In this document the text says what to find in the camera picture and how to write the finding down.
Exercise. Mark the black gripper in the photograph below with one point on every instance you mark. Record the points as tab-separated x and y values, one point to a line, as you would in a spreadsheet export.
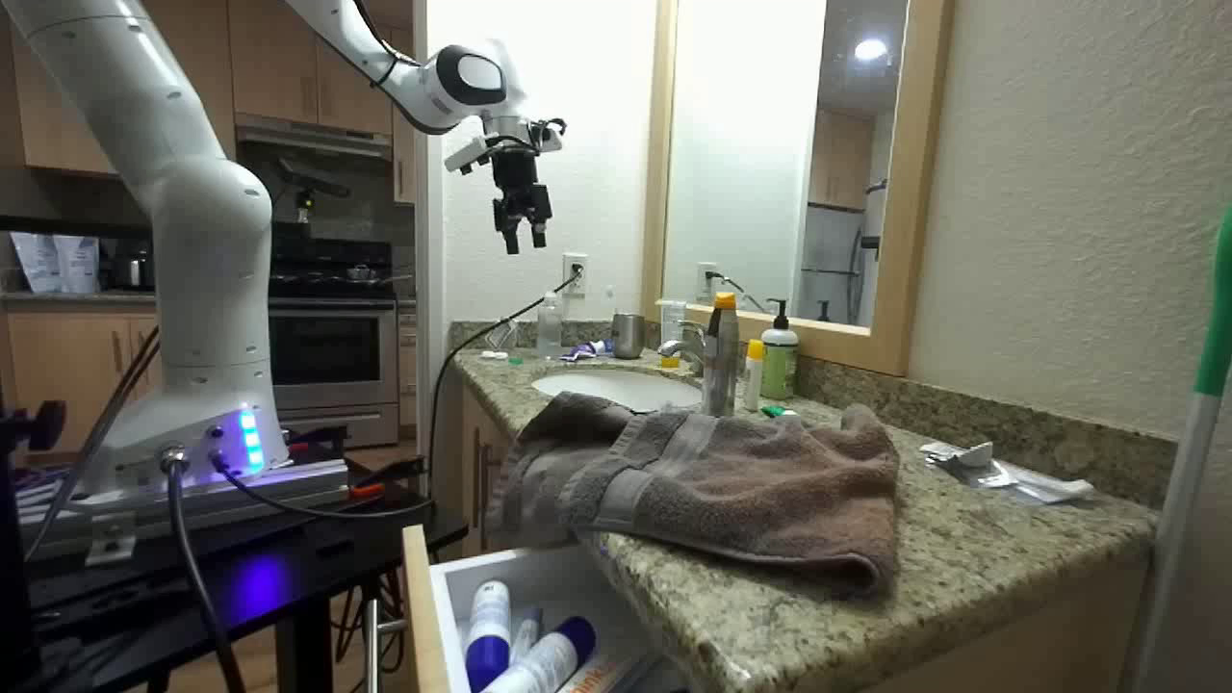
521	196

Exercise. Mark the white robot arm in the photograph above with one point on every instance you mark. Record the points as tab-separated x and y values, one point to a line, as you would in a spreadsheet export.
213	218

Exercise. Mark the white robot base controller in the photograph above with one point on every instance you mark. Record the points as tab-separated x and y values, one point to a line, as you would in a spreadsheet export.
226	466

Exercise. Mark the metal cup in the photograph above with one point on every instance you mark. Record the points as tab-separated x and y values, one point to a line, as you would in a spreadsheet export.
626	336

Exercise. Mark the chrome faucet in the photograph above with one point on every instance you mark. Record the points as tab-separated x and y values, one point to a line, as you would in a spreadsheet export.
709	353

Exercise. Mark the white sink basin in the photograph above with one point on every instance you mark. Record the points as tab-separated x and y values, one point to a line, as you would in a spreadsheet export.
620	387

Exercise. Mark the stainless steel oven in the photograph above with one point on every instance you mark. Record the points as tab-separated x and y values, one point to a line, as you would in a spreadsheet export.
331	305

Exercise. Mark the yellow cap bottle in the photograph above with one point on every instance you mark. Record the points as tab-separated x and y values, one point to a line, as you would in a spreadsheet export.
751	376

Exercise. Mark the green soap pump bottle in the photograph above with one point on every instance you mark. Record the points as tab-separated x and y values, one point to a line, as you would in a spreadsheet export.
780	355

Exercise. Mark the wood framed mirror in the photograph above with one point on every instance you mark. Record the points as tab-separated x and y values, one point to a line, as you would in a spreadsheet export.
731	110

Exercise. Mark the brown bath towel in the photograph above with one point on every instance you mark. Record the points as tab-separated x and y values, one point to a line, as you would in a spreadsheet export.
783	494

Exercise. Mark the white and blue bottle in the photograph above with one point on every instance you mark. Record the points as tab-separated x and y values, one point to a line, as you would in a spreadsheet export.
487	633

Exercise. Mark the white blue tube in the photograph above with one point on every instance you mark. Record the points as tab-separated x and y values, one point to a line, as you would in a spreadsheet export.
550	661

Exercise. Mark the crumpled white wrapper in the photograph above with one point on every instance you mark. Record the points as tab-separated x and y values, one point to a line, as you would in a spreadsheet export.
980	466

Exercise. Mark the granite vanity counter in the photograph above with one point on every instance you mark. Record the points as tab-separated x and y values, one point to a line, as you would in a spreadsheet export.
983	594

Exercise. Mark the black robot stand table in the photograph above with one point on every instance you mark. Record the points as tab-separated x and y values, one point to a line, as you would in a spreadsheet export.
188	594

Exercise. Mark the white wall outlet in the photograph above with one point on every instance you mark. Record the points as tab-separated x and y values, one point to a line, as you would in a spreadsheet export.
573	271

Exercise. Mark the green white mop handle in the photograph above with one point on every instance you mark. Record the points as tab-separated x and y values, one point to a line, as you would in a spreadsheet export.
1187	463

